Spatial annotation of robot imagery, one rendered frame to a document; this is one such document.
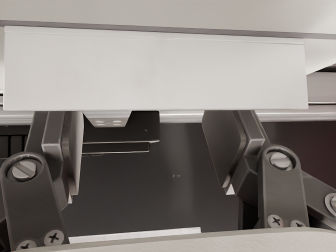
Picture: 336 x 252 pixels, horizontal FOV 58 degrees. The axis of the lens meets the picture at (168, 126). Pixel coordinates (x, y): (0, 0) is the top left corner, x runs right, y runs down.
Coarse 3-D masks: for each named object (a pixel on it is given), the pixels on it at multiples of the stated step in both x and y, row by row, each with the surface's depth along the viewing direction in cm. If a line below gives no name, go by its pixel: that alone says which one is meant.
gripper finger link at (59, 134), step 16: (48, 112) 9; (64, 112) 10; (80, 112) 12; (32, 128) 10; (48, 128) 9; (64, 128) 9; (80, 128) 12; (32, 144) 10; (48, 144) 9; (64, 144) 9; (80, 144) 12; (48, 160) 9; (64, 160) 9; (80, 160) 12; (64, 176) 9; (0, 192) 8; (64, 192) 9; (0, 208) 8; (0, 224) 8; (0, 240) 8
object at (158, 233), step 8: (128, 232) 17; (136, 232) 18; (144, 232) 18; (152, 232) 18; (160, 232) 18; (168, 232) 18; (176, 232) 18; (184, 232) 18; (192, 232) 18; (72, 240) 17; (80, 240) 17; (88, 240) 17; (96, 240) 17; (104, 240) 17
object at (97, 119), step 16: (96, 112) 22; (112, 112) 22; (128, 112) 22; (144, 112) 36; (96, 128) 35; (112, 128) 36; (128, 128) 36; (144, 128) 36; (96, 144) 36; (112, 144) 36; (128, 144) 37; (144, 144) 37
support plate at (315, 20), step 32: (0, 0) 6; (32, 0) 7; (64, 0) 7; (96, 0) 7; (128, 0) 7; (160, 0) 7; (192, 0) 7; (224, 0) 7; (256, 0) 7; (288, 0) 7; (320, 0) 7; (0, 32) 8; (320, 32) 9; (0, 64) 11; (320, 64) 12
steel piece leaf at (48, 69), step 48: (48, 48) 8; (96, 48) 8; (144, 48) 8; (192, 48) 9; (240, 48) 9; (288, 48) 9; (48, 96) 8; (96, 96) 8; (144, 96) 8; (192, 96) 8; (240, 96) 9; (288, 96) 9
